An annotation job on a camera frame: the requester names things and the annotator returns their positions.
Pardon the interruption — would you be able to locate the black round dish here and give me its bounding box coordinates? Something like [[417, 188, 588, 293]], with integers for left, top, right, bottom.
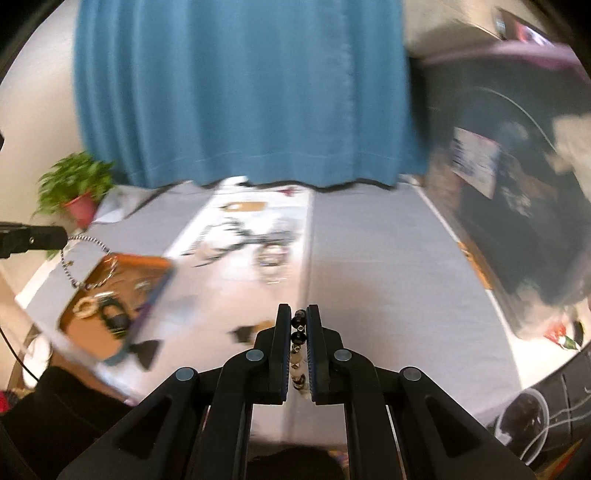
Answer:
[[496, 388, 555, 457]]

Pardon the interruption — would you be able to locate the red green small packet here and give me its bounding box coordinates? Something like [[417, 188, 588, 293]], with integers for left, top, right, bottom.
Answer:
[[545, 323, 578, 352]]

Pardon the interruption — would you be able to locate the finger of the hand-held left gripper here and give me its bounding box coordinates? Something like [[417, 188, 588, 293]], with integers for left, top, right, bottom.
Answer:
[[0, 224, 69, 259]]

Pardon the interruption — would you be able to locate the white printed table runner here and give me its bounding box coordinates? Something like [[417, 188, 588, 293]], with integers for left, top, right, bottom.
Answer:
[[92, 178, 317, 439]]

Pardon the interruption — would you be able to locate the dark printed board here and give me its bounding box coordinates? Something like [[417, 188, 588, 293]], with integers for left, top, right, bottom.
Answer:
[[406, 44, 591, 337]]

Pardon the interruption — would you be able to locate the blue curtain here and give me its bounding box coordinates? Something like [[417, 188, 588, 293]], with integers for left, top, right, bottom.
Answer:
[[74, 0, 428, 189]]

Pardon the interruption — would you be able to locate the white photo card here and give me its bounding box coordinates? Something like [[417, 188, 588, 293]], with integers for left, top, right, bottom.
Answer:
[[450, 127, 502, 199]]

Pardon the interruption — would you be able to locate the orange metal tray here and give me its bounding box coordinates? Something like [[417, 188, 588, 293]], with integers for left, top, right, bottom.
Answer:
[[58, 252, 176, 365]]

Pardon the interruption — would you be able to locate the pile of beaded bracelets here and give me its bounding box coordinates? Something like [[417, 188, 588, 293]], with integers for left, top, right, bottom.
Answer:
[[256, 242, 289, 284]]

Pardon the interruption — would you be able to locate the black green wristwatch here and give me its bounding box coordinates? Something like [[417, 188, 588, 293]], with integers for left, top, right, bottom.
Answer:
[[99, 298, 130, 337]]

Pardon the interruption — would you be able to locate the black and clear bead bracelet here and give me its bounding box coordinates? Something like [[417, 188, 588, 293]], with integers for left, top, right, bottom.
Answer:
[[292, 310, 308, 400]]

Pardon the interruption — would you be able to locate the green plant in red pot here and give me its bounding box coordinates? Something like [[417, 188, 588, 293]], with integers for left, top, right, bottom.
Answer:
[[32, 152, 116, 229]]

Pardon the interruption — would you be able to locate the grey tablecloth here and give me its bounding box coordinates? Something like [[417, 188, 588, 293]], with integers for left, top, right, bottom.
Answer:
[[16, 178, 522, 416]]

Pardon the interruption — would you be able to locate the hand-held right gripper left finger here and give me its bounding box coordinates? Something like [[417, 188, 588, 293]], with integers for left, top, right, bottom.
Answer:
[[55, 303, 293, 480]]

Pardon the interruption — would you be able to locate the black white speckled chain bracelet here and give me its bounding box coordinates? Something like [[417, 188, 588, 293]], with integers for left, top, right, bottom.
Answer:
[[60, 234, 116, 291]]

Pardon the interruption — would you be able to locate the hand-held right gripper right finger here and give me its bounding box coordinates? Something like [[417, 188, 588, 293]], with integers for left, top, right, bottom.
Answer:
[[306, 303, 539, 480]]

